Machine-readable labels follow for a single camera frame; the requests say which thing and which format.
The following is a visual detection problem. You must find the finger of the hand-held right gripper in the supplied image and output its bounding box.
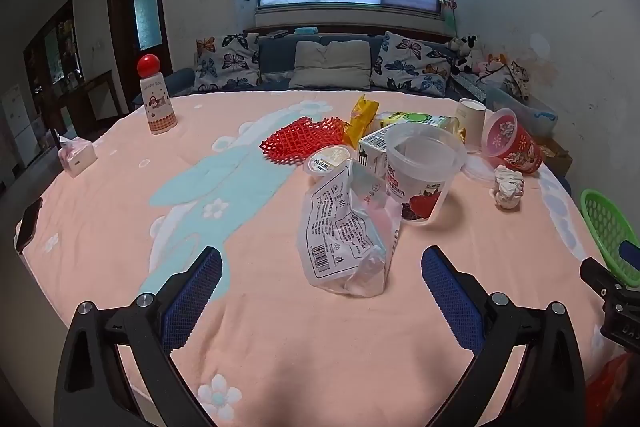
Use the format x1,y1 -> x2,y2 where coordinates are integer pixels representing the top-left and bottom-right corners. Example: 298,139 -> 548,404
580,257 -> 626,296
619,239 -> 640,266

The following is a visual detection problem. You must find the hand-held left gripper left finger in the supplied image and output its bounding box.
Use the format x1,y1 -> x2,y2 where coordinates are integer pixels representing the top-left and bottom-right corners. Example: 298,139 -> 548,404
54,246 -> 223,427

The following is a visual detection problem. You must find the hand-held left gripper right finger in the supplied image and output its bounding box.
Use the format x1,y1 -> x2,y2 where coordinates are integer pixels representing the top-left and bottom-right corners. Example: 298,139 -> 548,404
421,245 -> 587,427

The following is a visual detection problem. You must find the green plastic basket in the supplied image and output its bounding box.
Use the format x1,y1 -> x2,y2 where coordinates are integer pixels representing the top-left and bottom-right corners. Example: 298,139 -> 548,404
580,189 -> 640,289

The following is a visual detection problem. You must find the white tissue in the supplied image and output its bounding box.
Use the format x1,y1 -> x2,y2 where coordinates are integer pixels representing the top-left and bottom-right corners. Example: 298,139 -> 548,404
489,166 -> 525,212

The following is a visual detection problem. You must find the clear cup with strawberry label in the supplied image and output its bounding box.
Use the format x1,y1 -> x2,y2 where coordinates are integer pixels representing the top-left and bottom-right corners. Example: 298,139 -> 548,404
384,123 -> 468,226

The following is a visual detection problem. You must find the clear plastic lid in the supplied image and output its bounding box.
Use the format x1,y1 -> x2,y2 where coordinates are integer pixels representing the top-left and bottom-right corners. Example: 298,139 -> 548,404
462,153 -> 498,184

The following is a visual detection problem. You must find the clear printed plastic bag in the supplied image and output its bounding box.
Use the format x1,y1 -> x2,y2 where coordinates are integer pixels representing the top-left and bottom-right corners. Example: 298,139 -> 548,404
299,158 -> 403,299

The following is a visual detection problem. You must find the red printed plastic cup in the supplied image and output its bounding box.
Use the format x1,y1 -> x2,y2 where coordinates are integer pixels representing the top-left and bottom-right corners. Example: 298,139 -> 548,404
481,108 -> 544,176

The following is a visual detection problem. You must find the white milk carton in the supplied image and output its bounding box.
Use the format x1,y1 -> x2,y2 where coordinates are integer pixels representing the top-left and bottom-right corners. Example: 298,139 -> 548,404
357,110 -> 463,180

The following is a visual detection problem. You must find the white paper cup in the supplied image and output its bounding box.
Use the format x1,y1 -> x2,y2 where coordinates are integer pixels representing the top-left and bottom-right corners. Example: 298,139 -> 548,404
455,98 -> 487,154

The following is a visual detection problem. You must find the small pale yellow jelly cup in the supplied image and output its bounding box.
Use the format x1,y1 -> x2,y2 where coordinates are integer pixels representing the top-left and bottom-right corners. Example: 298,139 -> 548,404
303,145 -> 354,178

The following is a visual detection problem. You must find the red plastic mesh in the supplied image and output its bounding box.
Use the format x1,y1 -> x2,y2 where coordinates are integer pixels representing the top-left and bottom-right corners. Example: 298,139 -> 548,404
259,117 -> 352,168

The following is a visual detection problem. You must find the yellow snack wrapper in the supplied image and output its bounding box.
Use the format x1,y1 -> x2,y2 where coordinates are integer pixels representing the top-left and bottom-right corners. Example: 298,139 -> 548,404
342,94 -> 381,148

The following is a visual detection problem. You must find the red plastic bag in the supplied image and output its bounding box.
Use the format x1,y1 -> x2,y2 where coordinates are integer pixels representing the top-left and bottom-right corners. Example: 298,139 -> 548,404
585,352 -> 633,427

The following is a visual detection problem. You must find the cardboard box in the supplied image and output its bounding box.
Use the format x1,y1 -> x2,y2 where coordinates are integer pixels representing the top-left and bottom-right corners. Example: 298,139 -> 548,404
537,137 -> 573,175

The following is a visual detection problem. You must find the black phone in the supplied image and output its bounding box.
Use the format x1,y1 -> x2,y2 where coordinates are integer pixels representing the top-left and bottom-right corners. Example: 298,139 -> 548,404
15,198 -> 44,254

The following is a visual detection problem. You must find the pink tissue box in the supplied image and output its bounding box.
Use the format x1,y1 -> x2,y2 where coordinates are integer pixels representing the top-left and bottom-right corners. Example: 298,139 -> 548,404
56,134 -> 97,178

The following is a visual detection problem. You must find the clear plastic storage box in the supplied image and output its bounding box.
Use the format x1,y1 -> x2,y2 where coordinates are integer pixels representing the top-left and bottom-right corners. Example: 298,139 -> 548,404
485,84 -> 558,132

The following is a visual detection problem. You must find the white bottle with red cap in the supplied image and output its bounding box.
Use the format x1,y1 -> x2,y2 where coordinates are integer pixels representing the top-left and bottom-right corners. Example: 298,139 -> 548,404
137,53 -> 179,136

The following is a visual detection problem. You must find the spotted dog plush toy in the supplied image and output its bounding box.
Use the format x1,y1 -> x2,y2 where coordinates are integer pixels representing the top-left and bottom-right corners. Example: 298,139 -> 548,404
502,62 -> 532,102

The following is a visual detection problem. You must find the wooden side table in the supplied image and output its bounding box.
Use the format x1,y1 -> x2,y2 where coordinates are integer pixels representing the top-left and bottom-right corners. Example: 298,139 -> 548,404
60,69 -> 123,138

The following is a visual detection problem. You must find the large butterfly print pillow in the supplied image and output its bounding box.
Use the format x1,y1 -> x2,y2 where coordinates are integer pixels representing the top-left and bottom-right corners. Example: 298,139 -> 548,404
370,31 -> 453,98

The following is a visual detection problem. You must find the orange pink plush toy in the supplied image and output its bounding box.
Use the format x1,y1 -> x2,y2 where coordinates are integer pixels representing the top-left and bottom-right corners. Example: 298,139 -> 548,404
481,52 -> 508,75

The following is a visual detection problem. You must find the small butterfly print pillow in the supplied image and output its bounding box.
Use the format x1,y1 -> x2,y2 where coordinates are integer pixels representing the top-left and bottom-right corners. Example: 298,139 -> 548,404
194,33 -> 262,94

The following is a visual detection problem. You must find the cow plush toy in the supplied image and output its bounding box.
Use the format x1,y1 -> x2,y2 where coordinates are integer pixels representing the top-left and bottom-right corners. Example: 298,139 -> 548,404
450,34 -> 483,75

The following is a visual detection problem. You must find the white fridge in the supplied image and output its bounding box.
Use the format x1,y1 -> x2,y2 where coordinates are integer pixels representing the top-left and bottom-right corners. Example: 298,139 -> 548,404
0,87 -> 38,178

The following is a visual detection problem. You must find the blue sofa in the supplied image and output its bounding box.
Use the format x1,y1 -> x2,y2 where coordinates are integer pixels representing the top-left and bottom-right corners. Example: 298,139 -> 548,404
132,24 -> 571,108

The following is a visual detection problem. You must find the beige pillow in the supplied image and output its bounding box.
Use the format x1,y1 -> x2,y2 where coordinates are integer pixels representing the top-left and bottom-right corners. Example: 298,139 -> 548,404
288,40 -> 373,90

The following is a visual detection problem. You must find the dark wooden cabinet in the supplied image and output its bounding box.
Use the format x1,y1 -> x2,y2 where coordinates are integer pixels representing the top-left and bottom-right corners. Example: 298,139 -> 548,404
22,0 -> 83,138

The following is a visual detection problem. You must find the dark wooden door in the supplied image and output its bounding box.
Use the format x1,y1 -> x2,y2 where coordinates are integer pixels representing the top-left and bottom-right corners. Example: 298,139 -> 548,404
105,0 -> 173,108

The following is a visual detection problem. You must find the colourful pinwheel toy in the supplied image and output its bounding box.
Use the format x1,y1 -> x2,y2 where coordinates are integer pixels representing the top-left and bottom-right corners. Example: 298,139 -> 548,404
436,0 -> 460,35

